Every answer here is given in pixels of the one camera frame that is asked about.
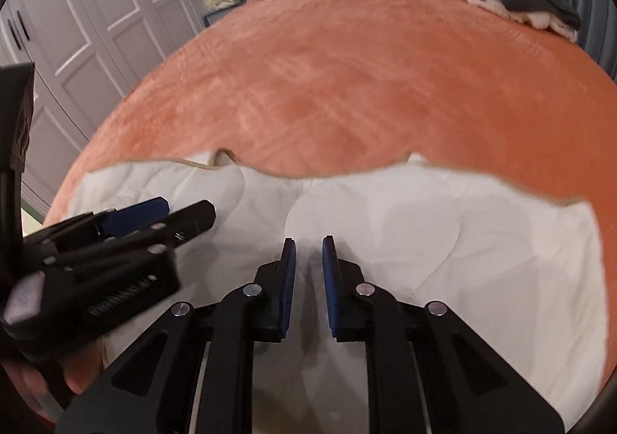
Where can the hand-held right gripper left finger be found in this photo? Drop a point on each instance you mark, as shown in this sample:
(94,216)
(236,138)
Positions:
(288,279)

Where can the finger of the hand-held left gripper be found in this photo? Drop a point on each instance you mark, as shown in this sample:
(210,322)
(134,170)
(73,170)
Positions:
(188,224)
(140,212)

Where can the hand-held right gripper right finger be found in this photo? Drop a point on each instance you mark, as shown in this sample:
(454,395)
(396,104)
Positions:
(330,284)

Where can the cream quilted jacket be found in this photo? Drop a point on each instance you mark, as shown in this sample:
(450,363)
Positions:
(434,270)

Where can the bed with orange blanket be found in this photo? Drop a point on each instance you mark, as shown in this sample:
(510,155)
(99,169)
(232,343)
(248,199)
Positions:
(337,87)

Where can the white panelled wardrobe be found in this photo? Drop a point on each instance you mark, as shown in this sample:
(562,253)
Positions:
(86,19)

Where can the grey nightstand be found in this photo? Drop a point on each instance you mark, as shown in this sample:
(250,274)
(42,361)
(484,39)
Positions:
(217,14)

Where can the cream fleece garment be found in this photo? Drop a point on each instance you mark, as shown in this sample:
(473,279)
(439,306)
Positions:
(540,17)

